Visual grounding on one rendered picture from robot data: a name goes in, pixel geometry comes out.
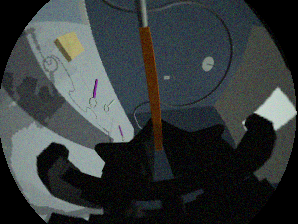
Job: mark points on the yellow rectangular block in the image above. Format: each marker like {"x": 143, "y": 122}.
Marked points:
{"x": 69, "y": 45}

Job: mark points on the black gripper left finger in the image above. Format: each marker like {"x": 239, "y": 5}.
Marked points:
{"x": 139, "y": 150}

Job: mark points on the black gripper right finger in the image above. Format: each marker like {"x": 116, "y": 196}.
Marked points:
{"x": 177, "y": 143}

